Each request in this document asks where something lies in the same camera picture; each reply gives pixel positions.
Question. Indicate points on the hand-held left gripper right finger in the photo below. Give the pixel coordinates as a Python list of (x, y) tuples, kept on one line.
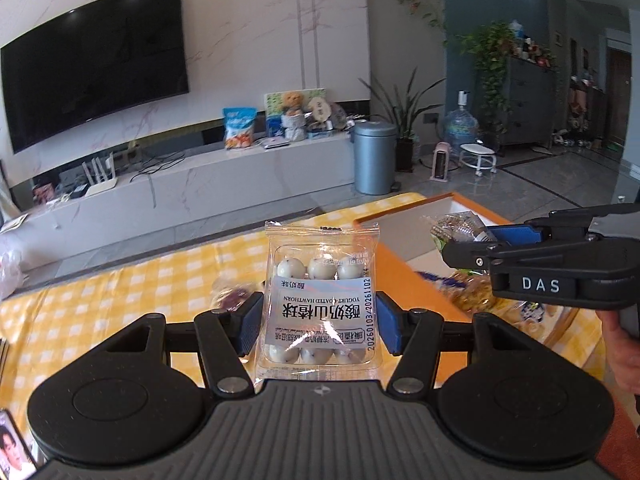
[(390, 322)]

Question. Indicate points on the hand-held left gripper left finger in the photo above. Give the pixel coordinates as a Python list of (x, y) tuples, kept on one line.
[(250, 322)]

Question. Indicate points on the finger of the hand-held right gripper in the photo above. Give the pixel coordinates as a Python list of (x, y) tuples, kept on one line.
[(515, 234), (470, 255)]

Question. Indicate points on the clear cracker packet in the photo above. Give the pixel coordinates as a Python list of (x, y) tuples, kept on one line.
[(457, 227)]

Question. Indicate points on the purple candy packet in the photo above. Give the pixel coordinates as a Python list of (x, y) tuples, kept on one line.
[(232, 294)]

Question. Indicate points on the orange cardboard box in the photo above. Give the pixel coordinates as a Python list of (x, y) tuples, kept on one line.
[(400, 265)]

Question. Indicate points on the white yogurt ball packet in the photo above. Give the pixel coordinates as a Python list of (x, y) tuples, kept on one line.
[(317, 305)]

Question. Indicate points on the person's right hand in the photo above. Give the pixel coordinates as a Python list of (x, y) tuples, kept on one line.
[(622, 350)]

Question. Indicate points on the white round rolling stool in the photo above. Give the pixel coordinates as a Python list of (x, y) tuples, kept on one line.
[(477, 152)]

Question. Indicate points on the small pink heater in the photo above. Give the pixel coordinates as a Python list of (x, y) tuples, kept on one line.
[(440, 162)]

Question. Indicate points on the blue water jug with pump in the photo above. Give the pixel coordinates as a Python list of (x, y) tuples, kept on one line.
[(460, 127)]

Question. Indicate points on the tall plant in black pot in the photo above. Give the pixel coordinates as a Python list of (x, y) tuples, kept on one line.
[(405, 152)]

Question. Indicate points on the yellow checked tablecloth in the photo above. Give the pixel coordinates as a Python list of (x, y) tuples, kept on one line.
[(125, 305)]

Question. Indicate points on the grey drawer cabinet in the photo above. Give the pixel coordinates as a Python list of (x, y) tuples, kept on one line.
[(530, 100)]

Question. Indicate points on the grey pedal trash can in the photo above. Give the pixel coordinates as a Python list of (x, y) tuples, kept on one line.
[(374, 160)]

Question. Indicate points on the white marble media console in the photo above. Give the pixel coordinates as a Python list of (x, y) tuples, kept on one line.
[(225, 185)]

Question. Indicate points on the hanging pothos plant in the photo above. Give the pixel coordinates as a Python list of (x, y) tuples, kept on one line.
[(487, 55)]

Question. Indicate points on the silver flat box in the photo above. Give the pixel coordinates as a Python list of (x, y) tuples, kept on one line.
[(276, 143)]

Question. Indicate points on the decorative plate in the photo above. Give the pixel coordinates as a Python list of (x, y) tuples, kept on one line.
[(339, 117)]

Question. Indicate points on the blue snack bag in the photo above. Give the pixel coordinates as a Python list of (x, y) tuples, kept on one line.
[(239, 130)]

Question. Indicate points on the white wifi router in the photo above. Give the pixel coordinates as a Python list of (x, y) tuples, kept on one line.
[(100, 185)]

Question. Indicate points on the round beige fan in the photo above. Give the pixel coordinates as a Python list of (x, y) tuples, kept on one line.
[(319, 110)]

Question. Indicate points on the green picture board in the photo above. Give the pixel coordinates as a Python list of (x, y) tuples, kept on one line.
[(272, 100)]

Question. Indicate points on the brown teddy bear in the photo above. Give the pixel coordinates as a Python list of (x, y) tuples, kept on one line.
[(291, 102)]

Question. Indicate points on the photo card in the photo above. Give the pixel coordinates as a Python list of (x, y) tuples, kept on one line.
[(15, 442)]

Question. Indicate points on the black wall television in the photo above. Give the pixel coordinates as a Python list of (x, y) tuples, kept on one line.
[(90, 65)]

